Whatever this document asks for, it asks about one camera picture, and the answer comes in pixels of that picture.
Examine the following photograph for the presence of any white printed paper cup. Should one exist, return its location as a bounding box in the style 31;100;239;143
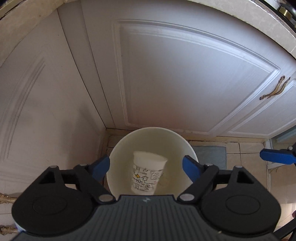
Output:
131;151;168;195

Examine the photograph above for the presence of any white round trash bin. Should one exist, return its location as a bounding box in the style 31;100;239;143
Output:
106;127;197;198

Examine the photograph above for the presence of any white cabinet door right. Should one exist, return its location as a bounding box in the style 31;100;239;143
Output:
222;73;295;138

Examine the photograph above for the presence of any white cabinet door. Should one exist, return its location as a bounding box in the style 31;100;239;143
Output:
222;73;295;138
1;12;105;195
81;1;295;137

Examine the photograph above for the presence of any white cabinet door left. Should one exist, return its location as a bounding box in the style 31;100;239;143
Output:
1;12;105;195

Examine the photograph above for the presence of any white cabinet door centre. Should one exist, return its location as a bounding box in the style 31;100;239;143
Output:
81;1;295;137

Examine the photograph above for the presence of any black gas stove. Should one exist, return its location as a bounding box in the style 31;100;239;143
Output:
265;0;295;26

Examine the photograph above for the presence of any bronze cabinet handle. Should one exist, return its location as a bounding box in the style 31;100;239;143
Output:
269;77;290;98
259;75;285;100

